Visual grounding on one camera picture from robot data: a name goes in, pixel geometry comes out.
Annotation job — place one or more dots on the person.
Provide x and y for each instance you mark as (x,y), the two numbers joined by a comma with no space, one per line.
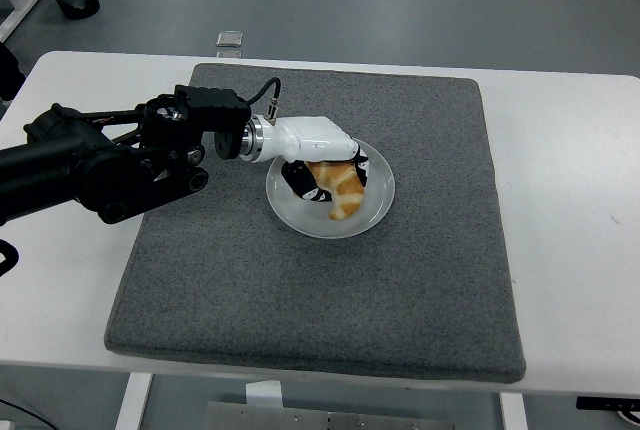
(10,72)

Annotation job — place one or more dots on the light grey round plate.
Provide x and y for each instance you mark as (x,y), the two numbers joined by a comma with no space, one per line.
(372,210)

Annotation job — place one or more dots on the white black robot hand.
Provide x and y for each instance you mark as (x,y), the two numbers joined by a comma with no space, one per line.
(315,140)

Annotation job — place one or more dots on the grey felt mat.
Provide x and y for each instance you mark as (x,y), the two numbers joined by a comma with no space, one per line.
(300,300)

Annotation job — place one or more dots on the small metal floor plate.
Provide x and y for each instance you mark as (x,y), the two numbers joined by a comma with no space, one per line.
(229,54)

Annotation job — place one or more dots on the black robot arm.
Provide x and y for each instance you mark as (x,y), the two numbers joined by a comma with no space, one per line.
(100,170)

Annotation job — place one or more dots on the metal floor socket cover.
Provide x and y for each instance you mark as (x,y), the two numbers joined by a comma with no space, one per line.
(230,38)

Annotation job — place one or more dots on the white table leg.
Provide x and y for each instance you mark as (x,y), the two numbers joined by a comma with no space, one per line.
(512,412)
(132,402)

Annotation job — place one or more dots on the black table control panel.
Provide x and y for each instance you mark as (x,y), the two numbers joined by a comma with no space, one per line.
(607,403)

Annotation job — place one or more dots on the golden croissant bread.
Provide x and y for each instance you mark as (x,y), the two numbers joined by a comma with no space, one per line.
(345,195)

